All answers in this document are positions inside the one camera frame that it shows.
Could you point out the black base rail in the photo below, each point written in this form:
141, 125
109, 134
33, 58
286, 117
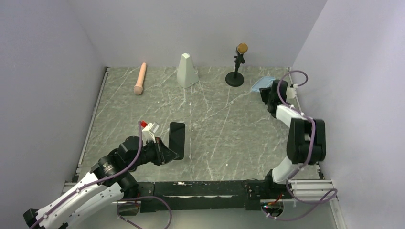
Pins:
248, 194

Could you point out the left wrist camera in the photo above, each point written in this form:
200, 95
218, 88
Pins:
149, 130

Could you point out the black smartphone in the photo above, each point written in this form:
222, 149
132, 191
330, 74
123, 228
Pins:
177, 138

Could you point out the light blue phone case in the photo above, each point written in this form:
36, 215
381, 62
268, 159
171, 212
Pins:
264, 82

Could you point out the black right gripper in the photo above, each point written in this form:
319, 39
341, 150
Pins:
263, 92

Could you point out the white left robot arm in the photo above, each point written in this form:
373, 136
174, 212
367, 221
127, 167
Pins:
109, 180

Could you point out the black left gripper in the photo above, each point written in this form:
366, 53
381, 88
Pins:
163, 153

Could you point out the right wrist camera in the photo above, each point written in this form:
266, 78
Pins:
291, 92

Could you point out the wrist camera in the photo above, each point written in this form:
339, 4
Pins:
149, 130
291, 92

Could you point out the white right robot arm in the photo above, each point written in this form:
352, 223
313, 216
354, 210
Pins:
306, 142

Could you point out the white cone-shaped metronome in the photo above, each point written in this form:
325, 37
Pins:
187, 73

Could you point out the brown microphone head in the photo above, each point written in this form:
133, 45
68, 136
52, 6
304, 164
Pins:
242, 48

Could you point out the pink toy microphone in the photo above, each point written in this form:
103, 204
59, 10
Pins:
138, 87

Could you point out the black microphone stand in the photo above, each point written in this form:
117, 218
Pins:
235, 78

